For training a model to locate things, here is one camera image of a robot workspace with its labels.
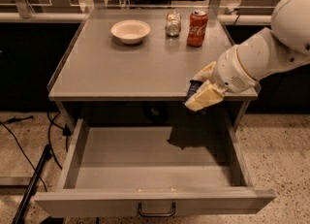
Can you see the red coca-cola can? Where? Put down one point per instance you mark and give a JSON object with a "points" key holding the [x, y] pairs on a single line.
{"points": [[198, 22]]}

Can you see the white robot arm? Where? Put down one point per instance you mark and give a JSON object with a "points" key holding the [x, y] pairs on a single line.
{"points": [[282, 47]]}

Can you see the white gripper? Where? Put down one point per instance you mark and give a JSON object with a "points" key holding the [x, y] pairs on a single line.
{"points": [[232, 69]]}

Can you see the black floor rail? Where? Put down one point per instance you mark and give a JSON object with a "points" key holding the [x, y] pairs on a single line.
{"points": [[31, 187]]}

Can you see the blue rxbar blueberry bar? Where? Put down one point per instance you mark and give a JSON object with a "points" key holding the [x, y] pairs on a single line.
{"points": [[193, 88]]}

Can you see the clear glass jar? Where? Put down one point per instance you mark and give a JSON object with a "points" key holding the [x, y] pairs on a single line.
{"points": [[173, 23]]}

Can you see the grey cabinet table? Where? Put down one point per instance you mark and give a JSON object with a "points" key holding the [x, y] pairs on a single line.
{"points": [[103, 82]]}

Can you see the grey open top drawer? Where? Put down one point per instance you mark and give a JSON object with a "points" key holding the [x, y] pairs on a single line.
{"points": [[108, 171]]}

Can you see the black drawer handle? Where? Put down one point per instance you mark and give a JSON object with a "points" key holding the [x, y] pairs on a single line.
{"points": [[156, 210]]}

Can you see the white bowl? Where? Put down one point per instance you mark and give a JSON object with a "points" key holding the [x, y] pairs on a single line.
{"points": [[130, 32]]}

